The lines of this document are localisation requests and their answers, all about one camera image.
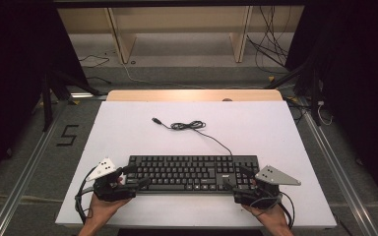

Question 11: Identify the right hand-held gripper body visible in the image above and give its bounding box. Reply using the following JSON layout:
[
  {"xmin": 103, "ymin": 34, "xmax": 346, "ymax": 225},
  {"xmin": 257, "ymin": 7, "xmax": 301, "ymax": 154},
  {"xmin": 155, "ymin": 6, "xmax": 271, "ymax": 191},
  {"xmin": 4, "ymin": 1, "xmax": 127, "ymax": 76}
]
[{"xmin": 232, "ymin": 164, "xmax": 302, "ymax": 210}]

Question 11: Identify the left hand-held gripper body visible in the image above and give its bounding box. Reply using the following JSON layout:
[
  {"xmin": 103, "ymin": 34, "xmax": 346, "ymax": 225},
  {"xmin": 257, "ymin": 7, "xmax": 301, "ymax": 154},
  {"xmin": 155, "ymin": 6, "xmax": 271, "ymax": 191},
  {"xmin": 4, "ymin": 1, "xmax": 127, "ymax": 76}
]
[{"xmin": 86, "ymin": 157, "xmax": 139, "ymax": 203}]

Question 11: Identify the black computer keyboard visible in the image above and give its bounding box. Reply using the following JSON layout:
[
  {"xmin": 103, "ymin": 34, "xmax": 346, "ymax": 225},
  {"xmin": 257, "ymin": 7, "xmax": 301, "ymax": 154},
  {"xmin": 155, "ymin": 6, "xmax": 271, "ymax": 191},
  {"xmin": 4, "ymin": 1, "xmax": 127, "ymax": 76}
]
[{"xmin": 124, "ymin": 154, "xmax": 261, "ymax": 195}]

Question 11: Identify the person's left hand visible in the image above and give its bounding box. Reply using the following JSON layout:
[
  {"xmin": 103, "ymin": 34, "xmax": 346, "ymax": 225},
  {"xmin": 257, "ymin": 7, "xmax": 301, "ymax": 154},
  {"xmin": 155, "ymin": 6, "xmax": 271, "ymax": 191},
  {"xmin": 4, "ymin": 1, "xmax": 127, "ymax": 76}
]
[{"xmin": 89, "ymin": 193, "xmax": 133, "ymax": 221}]

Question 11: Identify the person's right hand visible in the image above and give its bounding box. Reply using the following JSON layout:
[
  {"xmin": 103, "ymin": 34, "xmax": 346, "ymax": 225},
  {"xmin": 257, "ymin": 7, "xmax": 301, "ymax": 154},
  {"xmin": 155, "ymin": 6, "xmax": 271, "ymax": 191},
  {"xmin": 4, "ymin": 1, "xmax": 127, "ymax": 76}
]
[{"xmin": 241, "ymin": 204, "xmax": 290, "ymax": 229}]

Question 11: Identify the white table mat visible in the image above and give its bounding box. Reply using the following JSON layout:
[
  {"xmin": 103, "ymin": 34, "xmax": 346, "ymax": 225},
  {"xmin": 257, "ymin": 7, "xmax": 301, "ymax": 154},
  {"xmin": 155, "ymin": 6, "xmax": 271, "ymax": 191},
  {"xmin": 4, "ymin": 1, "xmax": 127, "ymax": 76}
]
[{"xmin": 54, "ymin": 100, "xmax": 338, "ymax": 229}]

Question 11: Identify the light wooden table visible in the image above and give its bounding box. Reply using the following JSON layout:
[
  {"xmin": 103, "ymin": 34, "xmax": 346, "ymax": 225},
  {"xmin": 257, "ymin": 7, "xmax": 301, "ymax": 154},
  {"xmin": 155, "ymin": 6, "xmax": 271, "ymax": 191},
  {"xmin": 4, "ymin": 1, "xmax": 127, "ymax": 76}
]
[{"xmin": 106, "ymin": 88, "xmax": 284, "ymax": 102}]

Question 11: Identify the black metal stand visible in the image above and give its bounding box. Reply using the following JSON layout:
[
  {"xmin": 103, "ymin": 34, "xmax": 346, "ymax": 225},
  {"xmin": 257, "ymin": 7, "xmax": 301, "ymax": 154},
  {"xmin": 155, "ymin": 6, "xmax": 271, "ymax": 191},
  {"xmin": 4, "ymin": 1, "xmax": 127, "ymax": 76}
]
[
  {"xmin": 264, "ymin": 55, "xmax": 324, "ymax": 127},
  {"xmin": 39, "ymin": 70, "xmax": 103, "ymax": 133}
]

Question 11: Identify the dark curtain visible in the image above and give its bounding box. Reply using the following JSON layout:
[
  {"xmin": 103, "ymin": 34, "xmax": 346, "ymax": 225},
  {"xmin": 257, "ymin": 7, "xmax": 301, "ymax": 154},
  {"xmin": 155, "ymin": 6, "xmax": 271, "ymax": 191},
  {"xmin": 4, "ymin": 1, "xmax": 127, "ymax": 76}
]
[
  {"xmin": 284, "ymin": 0, "xmax": 378, "ymax": 214},
  {"xmin": 0, "ymin": 0, "xmax": 90, "ymax": 191}
]

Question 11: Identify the light wooden shelf unit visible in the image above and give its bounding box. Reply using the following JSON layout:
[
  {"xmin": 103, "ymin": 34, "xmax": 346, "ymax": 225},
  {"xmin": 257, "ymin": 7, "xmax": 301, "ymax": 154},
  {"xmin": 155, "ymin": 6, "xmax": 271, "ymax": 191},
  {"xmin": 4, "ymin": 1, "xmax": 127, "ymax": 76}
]
[{"xmin": 56, "ymin": 5, "xmax": 306, "ymax": 65}]

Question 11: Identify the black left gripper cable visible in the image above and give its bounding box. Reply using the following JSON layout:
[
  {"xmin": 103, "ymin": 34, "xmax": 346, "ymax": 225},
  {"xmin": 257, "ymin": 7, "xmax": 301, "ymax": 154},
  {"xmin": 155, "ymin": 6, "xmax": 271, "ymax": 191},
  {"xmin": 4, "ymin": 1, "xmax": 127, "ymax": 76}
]
[{"xmin": 74, "ymin": 166, "xmax": 96, "ymax": 225}]

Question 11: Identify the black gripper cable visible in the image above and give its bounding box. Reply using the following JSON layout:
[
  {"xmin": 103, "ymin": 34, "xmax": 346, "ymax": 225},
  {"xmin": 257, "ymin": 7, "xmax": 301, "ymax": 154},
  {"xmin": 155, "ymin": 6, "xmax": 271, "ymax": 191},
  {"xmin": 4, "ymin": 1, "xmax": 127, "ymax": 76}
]
[
  {"xmin": 275, "ymin": 191, "xmax": 296, "ymax": 229},
  {"xmin": 74, "ymin": 166, "xmax": 96, "ymax": 225}
]

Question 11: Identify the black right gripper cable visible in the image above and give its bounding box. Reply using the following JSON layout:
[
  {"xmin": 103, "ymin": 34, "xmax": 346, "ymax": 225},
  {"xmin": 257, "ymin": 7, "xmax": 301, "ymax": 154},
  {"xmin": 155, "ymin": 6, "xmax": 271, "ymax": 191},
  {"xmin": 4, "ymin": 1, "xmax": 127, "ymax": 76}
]
[{"xmin": 275, "ymin": 191, "xmax": 296, "ymax": 229}]

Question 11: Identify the aluminium floor rail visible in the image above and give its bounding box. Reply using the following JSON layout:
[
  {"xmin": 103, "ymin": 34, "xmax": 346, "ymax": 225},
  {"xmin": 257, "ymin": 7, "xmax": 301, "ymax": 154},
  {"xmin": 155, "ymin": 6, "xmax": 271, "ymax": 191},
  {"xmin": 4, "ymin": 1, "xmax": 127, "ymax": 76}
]
[
  {"xmin": 299, "ymin": 97, "xmax": 378, "ymax": 236},
  {"xmin": 0, "ymin": 107, "xmax": 67, "ymax": 236}
]

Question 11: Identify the black keyboard cable with plug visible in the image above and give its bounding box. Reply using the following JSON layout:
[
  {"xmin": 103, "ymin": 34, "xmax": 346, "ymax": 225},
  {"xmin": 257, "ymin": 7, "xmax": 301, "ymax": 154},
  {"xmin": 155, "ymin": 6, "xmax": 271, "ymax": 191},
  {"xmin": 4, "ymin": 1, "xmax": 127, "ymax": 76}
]
[{"xmin": 151, "ymin": 117, "xmax": 234, "ymax": 157}]

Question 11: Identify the short white cable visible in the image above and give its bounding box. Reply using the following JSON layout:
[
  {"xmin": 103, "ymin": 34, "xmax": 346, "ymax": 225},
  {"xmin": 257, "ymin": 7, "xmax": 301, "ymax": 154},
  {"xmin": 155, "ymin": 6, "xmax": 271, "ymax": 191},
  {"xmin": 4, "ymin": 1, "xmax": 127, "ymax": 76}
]
[{"xmin": 316, "ymin": 100, "xmax": 335, "ymax": 127}]

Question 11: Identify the thin black floor cable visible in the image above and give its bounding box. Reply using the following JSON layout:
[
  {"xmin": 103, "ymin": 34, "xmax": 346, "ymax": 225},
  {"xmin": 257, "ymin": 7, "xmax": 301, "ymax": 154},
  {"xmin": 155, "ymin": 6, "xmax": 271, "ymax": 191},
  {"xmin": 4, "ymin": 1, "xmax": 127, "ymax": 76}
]
[{"xmin": 78, "ymin": 53, "xmax": 111, "ymax": 70}]

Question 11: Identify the bundle of black floor cables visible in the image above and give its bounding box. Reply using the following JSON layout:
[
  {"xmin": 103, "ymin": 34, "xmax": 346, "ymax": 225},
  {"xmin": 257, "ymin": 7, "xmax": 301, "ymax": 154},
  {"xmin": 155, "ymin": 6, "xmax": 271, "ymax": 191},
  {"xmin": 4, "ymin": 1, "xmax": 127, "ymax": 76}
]
[{"xmin": 245, "ymin": 5, "xmax": 291, "ymax": 76}]

